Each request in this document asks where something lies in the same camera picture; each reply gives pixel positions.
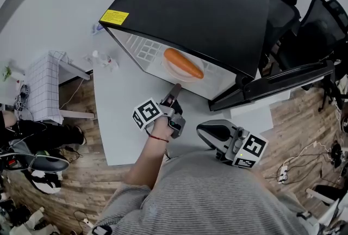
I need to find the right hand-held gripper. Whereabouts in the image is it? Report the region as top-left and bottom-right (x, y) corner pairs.
(196, 119), (269, 169)

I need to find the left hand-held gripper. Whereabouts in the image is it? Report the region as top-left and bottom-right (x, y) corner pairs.
(132, 83), (187, 139)

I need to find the white round plate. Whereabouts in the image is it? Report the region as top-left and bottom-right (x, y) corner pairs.
(161, 58), (205, 83)

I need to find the orange carrot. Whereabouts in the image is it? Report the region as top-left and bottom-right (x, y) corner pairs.
(164, 48), (204, 79)

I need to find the black mini fridge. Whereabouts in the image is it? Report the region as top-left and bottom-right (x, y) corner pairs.
(98, 0), (335, 112)

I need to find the person's left forearm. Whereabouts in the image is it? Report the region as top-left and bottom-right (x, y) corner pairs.
(123, 135), (169, 198)

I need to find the person's left hand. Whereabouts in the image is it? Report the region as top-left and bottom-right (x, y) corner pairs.
(148, 118), (172, 143)

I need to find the person's grey striped shirt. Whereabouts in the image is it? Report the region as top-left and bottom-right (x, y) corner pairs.
(94, 151), (310, 235)

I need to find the clear plastic water bottle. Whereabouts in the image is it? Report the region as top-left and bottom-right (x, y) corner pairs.
(91, 50), (119, 71)

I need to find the white power strip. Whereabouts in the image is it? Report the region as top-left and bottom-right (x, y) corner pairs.
(81, 217), (95, 229)
(277, 165), (289, 184)

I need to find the white side table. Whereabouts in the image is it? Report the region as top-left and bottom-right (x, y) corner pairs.
(58, 59), (95, 120)

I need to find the black round device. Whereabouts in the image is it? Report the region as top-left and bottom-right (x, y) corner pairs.
(330, 141), (348, 169)

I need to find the black mesh office chair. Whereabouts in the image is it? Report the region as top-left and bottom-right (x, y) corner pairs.
(241, 0), (301, 47)
(271, 0), (348, 120)

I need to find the dark grey rounded seat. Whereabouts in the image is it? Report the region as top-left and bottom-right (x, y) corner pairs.
(28, 150), (70, 172)

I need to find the idle hand-held gripper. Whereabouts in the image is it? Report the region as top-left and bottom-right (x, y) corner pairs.
(15, 84), (30, 112)

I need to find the black and white bag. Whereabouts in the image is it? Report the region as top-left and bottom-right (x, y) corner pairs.
(29, 170), (62, 195)

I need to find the small green potted plant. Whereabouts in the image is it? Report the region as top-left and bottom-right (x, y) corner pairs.
(1, 65), (25, 85)

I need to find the red string bracelet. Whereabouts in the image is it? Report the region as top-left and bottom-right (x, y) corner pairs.
(148, 134), (170, 144)

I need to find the white cable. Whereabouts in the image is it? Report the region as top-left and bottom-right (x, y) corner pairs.
(282, 140), (334, 172)

